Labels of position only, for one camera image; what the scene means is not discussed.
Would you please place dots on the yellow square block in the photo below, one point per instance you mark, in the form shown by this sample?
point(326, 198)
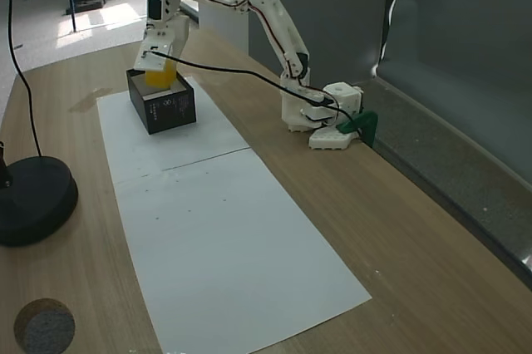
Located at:
point(160, 77)

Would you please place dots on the dark brown box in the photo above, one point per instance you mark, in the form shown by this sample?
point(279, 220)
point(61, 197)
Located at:
point(166, 109)

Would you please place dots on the small white paper sheet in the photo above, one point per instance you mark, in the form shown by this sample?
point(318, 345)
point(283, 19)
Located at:
point(187, 146)

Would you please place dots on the green table clamp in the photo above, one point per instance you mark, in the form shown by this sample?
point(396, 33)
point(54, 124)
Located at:
point(367, 121)

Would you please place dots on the black round stand base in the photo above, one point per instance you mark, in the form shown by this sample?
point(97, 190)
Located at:
point(35, 198)

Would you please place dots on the large white paper sheet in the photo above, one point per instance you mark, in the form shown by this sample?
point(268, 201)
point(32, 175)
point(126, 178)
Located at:
point(232, 254)

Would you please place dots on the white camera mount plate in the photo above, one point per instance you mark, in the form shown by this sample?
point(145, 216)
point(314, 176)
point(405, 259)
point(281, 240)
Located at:
point(154, 57)

